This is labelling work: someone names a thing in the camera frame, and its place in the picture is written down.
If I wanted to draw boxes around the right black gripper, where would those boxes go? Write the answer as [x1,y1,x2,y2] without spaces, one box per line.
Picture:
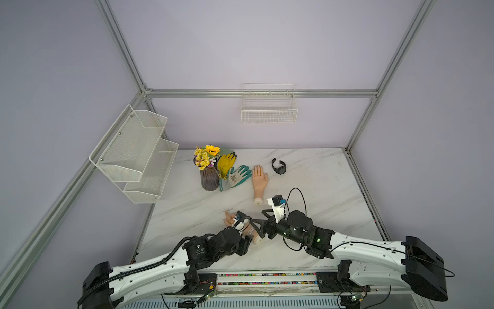
[251,208,307,245]

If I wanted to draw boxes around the fist mannequin hand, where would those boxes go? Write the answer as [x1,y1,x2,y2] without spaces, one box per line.
[223,211,263,245]

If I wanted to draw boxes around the black digital wrist watch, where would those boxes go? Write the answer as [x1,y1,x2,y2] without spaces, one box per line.
[271,158,287,175]

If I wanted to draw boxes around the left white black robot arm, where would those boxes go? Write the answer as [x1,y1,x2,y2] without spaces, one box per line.
[77,212,253,308]

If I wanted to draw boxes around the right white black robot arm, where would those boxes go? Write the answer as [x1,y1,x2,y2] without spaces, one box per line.
[245,210,448,302]

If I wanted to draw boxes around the green white work glove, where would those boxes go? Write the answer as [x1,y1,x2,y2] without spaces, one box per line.
[219,165,252,191]

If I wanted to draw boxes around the purple ribbed glass vase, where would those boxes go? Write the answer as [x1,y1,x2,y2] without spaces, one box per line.
[200,166,220,191]

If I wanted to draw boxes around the yellow black work glove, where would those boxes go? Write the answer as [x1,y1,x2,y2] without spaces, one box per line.
[216,152,237,180]

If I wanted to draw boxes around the yellow artificial flower bouquet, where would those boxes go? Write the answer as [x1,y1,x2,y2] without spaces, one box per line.
[193,145,234,171]

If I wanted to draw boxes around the white two-tier mesh shelf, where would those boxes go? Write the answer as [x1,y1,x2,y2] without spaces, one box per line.
[89,105,179,204]

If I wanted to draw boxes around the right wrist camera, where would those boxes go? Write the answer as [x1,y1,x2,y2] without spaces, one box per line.
[267,194,286,224]

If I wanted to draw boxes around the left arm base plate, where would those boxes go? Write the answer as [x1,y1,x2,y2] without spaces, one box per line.
[166,273,217,295]

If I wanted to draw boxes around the aluminium rail front frame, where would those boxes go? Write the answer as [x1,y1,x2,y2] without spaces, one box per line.
[109,271,433,308]

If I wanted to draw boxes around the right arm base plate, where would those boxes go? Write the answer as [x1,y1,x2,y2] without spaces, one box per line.
[316,272,371,293]

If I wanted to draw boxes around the white wire wall basket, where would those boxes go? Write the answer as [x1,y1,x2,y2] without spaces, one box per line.
[241,83,298,124]

